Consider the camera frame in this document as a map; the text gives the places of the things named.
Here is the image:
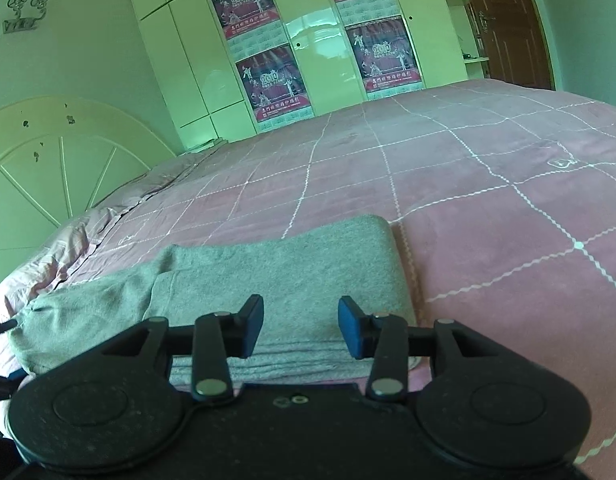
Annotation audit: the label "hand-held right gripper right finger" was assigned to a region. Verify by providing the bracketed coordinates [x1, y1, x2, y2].
[337, 295, 514, 403]

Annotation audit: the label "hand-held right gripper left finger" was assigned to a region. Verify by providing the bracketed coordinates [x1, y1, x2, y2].
[102, 293, 265, 405]

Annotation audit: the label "grey pants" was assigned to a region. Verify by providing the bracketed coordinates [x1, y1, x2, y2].
[10, 214, 425, 392]

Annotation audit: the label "pink pillow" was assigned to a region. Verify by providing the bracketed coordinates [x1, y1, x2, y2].
[0, 205, 141, 322]

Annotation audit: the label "white bed headboard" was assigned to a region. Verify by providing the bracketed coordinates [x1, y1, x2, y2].
[0, 95, 179, 297]

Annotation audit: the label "bed with pink checked sheet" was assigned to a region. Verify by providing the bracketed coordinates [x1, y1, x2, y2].
[0, 78, 616, 467]

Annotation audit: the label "white glossy wardrobe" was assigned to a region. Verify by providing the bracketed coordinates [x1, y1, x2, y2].
[119, 0, 469, 154]

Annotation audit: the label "white corner shelves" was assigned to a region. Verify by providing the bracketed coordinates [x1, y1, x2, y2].
[440, 0, 490, 79]

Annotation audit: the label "brown wooden door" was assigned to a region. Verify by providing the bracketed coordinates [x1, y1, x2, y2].
[449, 0, 557, 91]

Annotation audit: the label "wall lamp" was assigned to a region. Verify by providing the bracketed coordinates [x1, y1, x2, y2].
[1, 0, 53, 35]

